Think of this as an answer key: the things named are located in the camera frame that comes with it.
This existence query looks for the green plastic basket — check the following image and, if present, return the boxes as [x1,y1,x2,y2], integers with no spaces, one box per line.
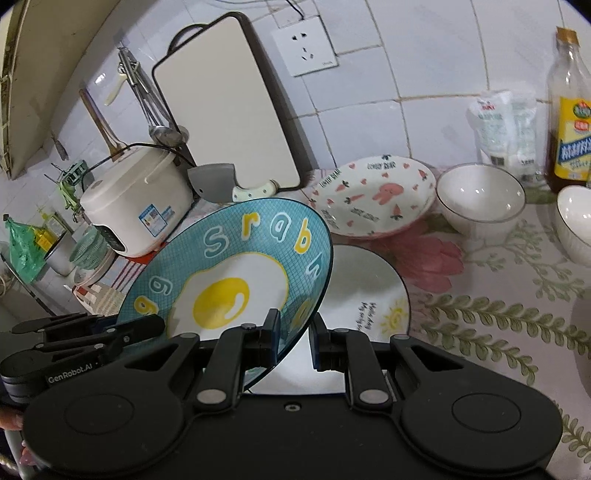
[69,228,112,269]

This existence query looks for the floral tablecloth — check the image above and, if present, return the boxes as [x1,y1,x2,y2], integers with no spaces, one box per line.
[74,162,591,480]

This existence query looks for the person's left hand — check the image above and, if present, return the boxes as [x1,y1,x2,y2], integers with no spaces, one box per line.
[0,404,38,480]

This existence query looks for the blue fried egg plate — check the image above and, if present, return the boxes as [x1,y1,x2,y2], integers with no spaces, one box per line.
[115,198,334,389]

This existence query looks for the green scrubbing brush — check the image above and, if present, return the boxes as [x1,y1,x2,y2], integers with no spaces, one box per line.
[51,161,89,223]

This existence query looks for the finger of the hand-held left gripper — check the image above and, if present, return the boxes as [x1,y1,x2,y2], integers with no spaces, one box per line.
[11,312,100,345]
[42,316,166,357]

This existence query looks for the cream rice cooker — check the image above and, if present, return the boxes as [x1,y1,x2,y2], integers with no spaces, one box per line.
[80,145,195,258]

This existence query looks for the white rabbit print plate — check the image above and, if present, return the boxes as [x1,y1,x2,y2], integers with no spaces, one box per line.
[308,156,437,239]

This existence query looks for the white bowl dark rim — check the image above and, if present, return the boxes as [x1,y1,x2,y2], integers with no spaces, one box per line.
[556,185,591,269]
[436,163,527,239]

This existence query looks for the yellow label cooking wine bottle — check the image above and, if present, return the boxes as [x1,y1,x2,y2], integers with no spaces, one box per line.
[545,26,591,194]

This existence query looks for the cleaver with white handle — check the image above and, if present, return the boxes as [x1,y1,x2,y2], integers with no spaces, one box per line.
[187,163,280,204]

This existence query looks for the hanging metal ladles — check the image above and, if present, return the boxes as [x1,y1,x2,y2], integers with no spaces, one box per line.
[117,46,190,147]

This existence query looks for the black rice cooker cord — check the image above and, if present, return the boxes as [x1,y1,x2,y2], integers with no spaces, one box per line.
[80,141,197,195]

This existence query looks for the cream cabinet panel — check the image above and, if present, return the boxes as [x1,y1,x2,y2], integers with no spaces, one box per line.
[0,0,89,182]

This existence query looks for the wooden spatula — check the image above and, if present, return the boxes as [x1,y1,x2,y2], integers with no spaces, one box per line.
[78,88,124,160]

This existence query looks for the white container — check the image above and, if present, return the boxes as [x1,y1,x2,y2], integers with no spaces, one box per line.
[45,231,75,278]

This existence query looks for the white salt bag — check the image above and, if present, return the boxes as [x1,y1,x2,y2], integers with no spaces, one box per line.
[468,89,516,172]

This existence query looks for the white sun print plate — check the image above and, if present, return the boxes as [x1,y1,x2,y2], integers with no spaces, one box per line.
[252,244,411,395]

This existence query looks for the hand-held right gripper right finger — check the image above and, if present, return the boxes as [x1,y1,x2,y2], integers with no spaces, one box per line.
[307,316,465,415]

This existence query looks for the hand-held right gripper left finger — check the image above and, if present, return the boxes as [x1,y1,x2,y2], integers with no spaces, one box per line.
[122,308,282,415]

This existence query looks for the cream handled peeler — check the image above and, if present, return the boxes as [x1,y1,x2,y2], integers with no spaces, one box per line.
[103,64,129,107]

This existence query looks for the cream cutting board dark edge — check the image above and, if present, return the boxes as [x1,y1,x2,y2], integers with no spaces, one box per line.
[152,12,315,191]

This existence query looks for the green plastic bag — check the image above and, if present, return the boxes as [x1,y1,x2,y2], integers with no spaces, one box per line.
[4,219,48,285]

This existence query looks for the white wall socket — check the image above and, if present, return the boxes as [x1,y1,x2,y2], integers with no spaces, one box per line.
[270,16,339,77]

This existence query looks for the clear seasoning bag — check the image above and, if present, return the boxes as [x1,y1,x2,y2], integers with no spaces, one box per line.
[508,92,544,184]

